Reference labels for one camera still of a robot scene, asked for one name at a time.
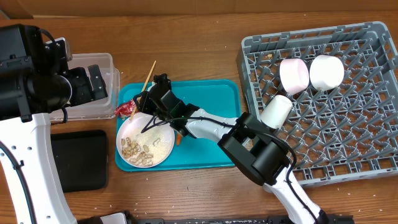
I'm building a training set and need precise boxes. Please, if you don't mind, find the pile of peanuts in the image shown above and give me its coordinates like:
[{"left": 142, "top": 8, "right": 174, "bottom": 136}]
[{"left": 121, "top": 138, "right": 154, "bottom": 167}]

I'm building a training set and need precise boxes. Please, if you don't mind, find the orange carrot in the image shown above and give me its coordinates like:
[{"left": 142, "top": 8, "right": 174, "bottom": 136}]
[{"left": 175, "top": 133, "right": 182, "bottom": 146}]

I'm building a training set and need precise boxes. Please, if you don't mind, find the white bowl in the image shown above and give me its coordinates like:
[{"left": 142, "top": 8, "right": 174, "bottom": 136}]
[{"left": 309, "top": 55, "right": 345, "bottom": 91}]

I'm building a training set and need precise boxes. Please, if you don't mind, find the pink bowl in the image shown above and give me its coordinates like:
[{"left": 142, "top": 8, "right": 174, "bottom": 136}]
[{"left": 279, "top": 58, "right": 310, "bottom": 95}]

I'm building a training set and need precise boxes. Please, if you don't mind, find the clear plastic bin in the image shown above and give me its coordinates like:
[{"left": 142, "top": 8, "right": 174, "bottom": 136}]
[{"left": 58, "top": 53, "right": 120, "bottom": 121}]

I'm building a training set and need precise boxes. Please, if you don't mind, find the black bin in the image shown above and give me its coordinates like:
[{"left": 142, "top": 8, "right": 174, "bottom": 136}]
[{"left": 51, "top": 129, "right": 108, "bottom": 193}]

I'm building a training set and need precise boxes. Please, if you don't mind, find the large white plate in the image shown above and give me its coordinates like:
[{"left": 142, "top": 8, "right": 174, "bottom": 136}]
[{"left": 116, "top": 113, "right": 175, "bottom": 169}]

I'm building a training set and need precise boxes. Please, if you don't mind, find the wooden chopstick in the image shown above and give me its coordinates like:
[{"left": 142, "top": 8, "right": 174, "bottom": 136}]
[{"left": 129, "top": 60, "right": 157, "bottom": 120}]

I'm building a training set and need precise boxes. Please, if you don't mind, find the red snack wrapper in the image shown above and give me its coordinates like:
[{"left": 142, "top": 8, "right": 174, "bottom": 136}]
[{"left": 114, "top": 99, "right": 136, "bottom": 119}]

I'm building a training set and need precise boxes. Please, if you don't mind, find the grey dish rack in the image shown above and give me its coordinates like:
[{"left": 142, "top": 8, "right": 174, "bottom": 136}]
[{"left": 237, "top": 21, "right": 397, "bottom": 187}]

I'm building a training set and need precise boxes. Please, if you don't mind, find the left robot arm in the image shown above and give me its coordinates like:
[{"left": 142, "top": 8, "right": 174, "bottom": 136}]
[{"left": 1, "top": 24, "right": 108, "bottom": 223}]

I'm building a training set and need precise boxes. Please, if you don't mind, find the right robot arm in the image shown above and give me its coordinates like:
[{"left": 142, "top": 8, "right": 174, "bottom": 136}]
[{"left": 133, "top": 89, "right": 330, "bottom": 223}]

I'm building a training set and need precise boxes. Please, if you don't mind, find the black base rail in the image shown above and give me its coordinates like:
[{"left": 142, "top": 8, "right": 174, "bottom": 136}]
[{"left": 77, "top": 211, "right": 355, "bottom": 224}]

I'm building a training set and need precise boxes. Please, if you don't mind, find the white paper cup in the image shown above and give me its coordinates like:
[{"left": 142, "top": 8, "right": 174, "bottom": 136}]
[{"left": 260, "top": 95, "right": 292, "bottom": 129}]

